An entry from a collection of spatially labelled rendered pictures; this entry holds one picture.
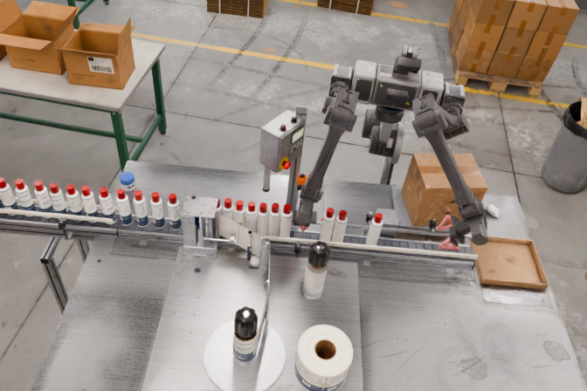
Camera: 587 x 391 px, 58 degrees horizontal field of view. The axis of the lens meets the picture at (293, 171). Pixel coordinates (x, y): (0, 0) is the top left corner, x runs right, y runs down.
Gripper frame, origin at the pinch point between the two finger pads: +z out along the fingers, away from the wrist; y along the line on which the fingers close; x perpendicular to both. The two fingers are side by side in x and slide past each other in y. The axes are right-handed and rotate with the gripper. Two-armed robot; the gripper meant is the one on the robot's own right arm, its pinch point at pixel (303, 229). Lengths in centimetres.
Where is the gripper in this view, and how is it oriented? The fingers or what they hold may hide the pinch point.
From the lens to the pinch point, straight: 230.7
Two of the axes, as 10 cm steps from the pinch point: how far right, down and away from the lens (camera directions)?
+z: -0.7, 7.3, 6.8
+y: 10.0, 0.9, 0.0
